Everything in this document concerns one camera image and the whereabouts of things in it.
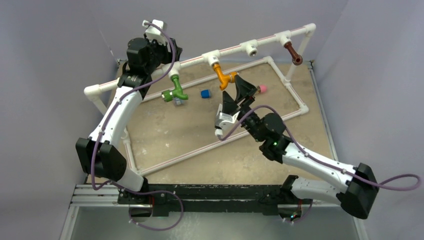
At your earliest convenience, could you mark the small grey blue box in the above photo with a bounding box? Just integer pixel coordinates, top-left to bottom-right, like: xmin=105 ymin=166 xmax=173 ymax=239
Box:
xmin=173 ymin=97 xmax=184 ymax=106

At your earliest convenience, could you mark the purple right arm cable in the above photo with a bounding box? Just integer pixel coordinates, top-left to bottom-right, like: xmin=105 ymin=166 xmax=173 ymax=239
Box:
xmin=216 ymin=105 xmax=422 ymax=192

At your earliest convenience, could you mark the white PVC pipe frame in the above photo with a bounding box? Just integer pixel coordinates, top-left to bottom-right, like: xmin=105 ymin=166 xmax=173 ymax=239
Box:
xmin=84 ymin=23 xmax=316 ymax=175

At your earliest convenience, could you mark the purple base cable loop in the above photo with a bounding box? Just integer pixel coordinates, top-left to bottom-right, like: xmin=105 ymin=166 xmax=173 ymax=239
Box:
xmin=128 ymin=193 xmax=185 ymax=232

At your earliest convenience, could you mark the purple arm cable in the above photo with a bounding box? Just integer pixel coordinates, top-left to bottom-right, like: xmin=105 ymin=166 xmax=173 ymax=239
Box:
xmin=216 ymin=105 xmax=422 ymax=192
xmin=90 ymin=21 xmax=177 ymax=192

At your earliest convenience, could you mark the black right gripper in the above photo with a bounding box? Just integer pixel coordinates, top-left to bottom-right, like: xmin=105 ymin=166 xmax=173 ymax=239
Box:
xmin=221 ymin=75 xmax=265 ymax=143

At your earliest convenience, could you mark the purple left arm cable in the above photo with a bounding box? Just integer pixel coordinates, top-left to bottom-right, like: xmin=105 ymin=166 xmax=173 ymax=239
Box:
xmin=90 ymin=21 xmax=177 ymax=192

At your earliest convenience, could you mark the orange water faucet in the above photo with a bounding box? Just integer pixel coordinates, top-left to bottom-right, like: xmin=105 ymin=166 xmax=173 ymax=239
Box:
xmin=212 ymin=63 xmax=238 ymax=91

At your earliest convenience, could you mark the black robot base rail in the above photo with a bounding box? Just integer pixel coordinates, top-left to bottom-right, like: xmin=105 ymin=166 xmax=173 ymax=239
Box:
xmin=117 ymin=183 xmax=311 ymax=217

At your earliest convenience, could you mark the brown water faucet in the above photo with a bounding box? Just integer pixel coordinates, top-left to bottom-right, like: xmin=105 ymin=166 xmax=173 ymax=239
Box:
xmin=284 ymin=41 xmax=303 ymax=66

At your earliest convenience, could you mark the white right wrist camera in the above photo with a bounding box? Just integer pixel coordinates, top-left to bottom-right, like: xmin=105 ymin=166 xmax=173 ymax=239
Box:
xmin=214 ymin=103 xmax=240 ymax=141

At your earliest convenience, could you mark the blue cube block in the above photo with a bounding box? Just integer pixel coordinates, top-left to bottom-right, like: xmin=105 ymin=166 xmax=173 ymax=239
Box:
xmin=200 ymin=89 xmax=212 ymax=99

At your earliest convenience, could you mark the pink capped small bottle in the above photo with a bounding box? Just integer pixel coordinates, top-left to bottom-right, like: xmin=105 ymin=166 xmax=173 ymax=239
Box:
xmin=256 ymin=85 xmax=268 ymax=94

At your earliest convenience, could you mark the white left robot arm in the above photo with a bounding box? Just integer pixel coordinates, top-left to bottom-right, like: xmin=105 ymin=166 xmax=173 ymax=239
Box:
xmin=75 ymin=37 xmax=183 ymax=205

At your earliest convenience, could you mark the green water faucet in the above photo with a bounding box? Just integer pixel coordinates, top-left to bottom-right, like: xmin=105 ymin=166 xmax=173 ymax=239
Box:
xmin=161 ymin=74 xmax=189 ymax=102

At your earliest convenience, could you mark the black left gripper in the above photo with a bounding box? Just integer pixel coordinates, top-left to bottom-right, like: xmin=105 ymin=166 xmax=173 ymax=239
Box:
xmin=145 ymin=34 xmax=182 ymax=75

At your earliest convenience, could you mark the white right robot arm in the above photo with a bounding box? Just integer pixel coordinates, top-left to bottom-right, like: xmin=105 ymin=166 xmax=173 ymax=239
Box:
xmin=215 ymin=75 xmax=379 ymax=220

